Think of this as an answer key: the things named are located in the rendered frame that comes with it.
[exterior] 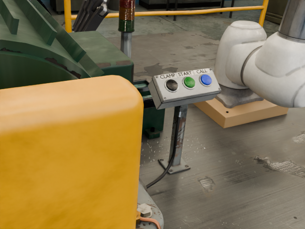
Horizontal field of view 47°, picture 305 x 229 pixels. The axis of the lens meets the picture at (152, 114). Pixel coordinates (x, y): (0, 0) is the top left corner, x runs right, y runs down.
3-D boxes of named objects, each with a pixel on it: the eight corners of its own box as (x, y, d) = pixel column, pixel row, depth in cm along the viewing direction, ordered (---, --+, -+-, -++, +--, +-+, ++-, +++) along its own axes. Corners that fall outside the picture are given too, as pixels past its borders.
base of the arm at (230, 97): (228, 75, 149) (230, 63, 146) (265, 99, 133) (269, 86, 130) (192, 82, 141) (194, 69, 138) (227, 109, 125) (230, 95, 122)
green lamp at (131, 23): (121, 32, 132) (122, 21, 130) (115, 28, 137) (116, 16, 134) (136, 32, 135) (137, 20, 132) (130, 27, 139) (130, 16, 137)
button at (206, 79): (201, 88, 89) (204, 84, 88) (196, 78, 90) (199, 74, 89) (210, 87, 91) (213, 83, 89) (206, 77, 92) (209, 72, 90)
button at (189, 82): (184, 91, 87) (187, 87, 86) (179, 80, 88) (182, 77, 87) (194, 89, 88) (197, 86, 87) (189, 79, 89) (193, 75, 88)
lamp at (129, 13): (122, 21, 130) (122, 8, 128) (116, 16, 134) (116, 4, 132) (137, 20, 132) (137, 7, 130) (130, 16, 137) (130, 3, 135)
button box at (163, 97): (156, 110, 87) (164, 100, 82) (146, 85, 89) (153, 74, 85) (213, 100, 94) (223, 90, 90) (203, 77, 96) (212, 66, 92)
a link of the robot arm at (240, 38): (236, 68, 142) (248, 13, 130) (269, 87, 128) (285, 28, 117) (204, 74, 135) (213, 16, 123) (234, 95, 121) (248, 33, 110)
